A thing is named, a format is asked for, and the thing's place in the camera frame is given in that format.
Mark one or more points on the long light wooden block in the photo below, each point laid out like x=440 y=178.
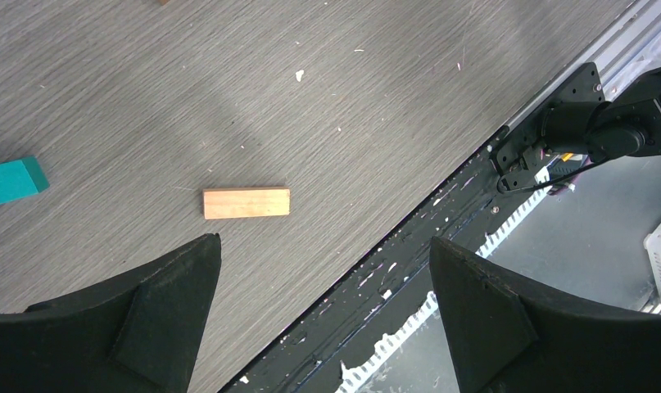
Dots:
x=251 y=202

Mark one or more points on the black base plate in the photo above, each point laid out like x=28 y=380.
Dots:
x=347 y=335

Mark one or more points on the teal block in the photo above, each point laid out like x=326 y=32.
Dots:
x=21 y=178

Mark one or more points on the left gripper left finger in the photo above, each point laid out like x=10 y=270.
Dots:
x=139 y=331

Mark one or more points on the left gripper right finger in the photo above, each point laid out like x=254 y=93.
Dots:
x=509 y=333

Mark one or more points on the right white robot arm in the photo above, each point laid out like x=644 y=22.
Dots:
x=630 y=125

